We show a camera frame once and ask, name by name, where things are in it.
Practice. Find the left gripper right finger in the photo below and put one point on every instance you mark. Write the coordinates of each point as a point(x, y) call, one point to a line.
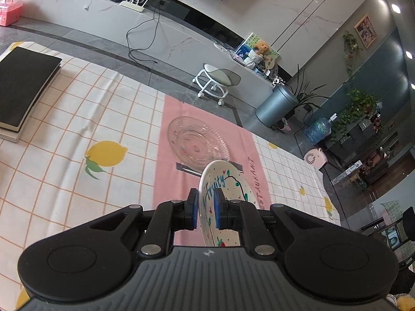
point(251, 224)

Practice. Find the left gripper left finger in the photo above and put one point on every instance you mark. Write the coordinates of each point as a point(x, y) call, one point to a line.
point(158, 226)

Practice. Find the white fruity painted plate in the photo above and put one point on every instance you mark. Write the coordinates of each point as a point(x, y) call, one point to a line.
point(221, 182)

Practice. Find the clear glass plate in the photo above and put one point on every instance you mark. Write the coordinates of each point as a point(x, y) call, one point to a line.
point(195, 143)

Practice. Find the pink round fan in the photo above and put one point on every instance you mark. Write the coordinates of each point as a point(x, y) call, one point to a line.
point(316, 158)

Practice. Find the grey metal trash can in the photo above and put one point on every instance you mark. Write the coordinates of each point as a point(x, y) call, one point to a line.
point(276, 106)

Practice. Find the blue water jug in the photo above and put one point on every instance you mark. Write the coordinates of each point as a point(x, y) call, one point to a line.
point(320, 129)

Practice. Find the white rolling stool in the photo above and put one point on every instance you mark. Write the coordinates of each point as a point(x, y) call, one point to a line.
point(215, 82)

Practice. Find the potted floor plant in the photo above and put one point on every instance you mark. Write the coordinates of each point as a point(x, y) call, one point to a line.
point(304, 95)

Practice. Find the hanging vine plant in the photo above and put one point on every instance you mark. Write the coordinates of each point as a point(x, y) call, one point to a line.
point(360, 102)

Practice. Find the teddy bear toy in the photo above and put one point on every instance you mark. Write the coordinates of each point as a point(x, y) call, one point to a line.
point(260, 48)

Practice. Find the black book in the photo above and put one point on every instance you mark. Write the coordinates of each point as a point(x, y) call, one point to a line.
point(25, 76)

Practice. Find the pink storage box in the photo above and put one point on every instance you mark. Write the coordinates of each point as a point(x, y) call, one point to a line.
point(10, 11)

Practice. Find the framed wall picture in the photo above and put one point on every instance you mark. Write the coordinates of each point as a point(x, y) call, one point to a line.
point(366, 31)

